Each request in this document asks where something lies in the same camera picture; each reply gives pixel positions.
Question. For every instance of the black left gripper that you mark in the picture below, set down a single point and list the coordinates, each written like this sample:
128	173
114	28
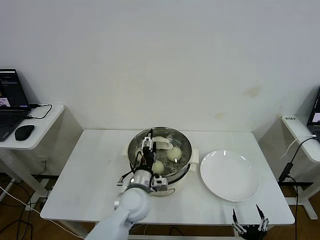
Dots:
148	160

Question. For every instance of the white round plate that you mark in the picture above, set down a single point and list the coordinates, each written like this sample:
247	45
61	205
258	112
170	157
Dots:
230	175

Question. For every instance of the white side table with label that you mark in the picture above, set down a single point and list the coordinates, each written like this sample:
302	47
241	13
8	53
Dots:
308	175

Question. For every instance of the black computer mouse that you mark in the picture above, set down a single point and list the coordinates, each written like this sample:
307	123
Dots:
23	132

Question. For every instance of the white label sticker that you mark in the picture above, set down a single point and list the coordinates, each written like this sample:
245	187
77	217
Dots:
290	118

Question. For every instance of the dark laptop with bright screen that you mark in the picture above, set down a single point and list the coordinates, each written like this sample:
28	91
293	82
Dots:
315	117

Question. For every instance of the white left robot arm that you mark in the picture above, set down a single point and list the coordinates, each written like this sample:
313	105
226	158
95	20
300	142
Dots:
135	202

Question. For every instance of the stainless steel steamer basket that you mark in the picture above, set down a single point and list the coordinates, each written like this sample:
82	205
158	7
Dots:
187	152

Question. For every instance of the white side table with mouse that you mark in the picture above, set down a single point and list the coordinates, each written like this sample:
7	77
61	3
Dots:
45	140

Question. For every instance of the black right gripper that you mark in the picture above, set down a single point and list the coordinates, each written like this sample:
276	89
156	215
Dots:
252	233

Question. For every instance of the white table leg frame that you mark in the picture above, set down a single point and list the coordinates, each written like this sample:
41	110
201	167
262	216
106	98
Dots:
175	236

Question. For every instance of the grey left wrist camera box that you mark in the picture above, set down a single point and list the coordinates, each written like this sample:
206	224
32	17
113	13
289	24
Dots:
159	183

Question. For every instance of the black laptop with video windows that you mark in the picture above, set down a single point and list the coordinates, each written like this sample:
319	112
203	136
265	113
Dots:
10	115

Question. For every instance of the cream electric cooker pot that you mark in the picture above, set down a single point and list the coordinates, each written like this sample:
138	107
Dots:
180	182

